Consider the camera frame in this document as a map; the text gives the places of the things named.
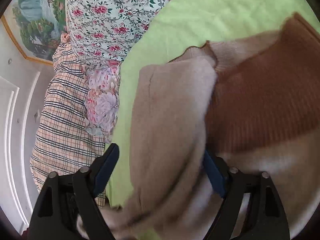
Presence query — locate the small floral quilt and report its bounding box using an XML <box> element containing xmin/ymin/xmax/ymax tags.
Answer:
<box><xmin>66</xmin><ymin>0</ymin><xmax>171</xmax><ymax>66</ymax></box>

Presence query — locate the white panelled door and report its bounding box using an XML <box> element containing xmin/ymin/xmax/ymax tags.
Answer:
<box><xmin>1</xmin><ymin>72</ymin><xmax>40</xmax><ymax>233</ymax></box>

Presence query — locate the plaid blanket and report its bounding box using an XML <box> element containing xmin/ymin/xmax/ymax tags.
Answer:
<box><xmin>30</xmin><ymin>33</ymin><xmax>105</xmax><ymax>190</ymax></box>

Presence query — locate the green bed sheet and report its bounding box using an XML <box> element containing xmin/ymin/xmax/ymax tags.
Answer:
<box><xmin>105</xmin><ymin>0</ymin><xmax>319</xmax><ymax>210</ymax></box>

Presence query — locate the framed landscape painting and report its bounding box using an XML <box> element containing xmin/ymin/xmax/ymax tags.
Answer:
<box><xmin>1</xmin><ymin>0</ymin><xmax>67</xmax><ymax>64</ymax></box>

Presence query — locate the beige knit sweater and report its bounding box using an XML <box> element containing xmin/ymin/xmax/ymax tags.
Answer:
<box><xmin>100</xmin><ymin>14</ymin><xmax>319</xmax><ymax>239</ymax></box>

